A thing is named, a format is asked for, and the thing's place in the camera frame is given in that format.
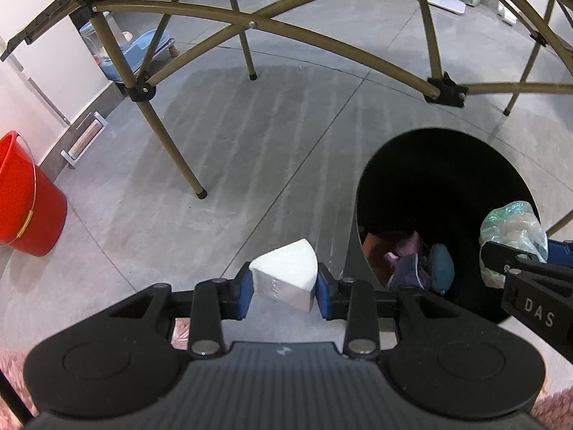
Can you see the red plastic bucket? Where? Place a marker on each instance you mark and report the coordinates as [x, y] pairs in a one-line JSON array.
[[31, 206]]

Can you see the white floor tray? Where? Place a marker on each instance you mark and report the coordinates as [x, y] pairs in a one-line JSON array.
[[447, 2]]

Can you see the blue plastic tray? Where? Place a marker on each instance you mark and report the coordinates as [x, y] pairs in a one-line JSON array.
[[147, 42]]

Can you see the white foam block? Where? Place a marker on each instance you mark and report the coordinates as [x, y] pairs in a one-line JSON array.
[[284, 268]]

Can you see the tan folding table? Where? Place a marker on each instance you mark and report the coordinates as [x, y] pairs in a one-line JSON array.
[[141, 92]]

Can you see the white metal floor stand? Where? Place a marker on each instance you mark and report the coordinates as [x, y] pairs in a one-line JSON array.
[[85, 139]]

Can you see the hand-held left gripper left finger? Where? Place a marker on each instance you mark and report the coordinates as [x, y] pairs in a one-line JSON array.
[[246, 287]]

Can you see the clear blue plastic container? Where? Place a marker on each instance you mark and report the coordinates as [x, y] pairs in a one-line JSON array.
[[96, 53]]

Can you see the black round trash bin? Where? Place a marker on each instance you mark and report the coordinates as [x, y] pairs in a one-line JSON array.
[[438, 179]]

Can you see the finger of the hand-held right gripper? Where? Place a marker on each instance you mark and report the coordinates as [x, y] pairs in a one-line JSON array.
[[560, 251], [497, 253]]

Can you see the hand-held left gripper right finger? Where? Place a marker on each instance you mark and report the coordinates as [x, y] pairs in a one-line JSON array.
[[323, 291]]

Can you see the clear plastic bag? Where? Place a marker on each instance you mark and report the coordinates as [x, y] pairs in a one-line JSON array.
[[515, 224]]

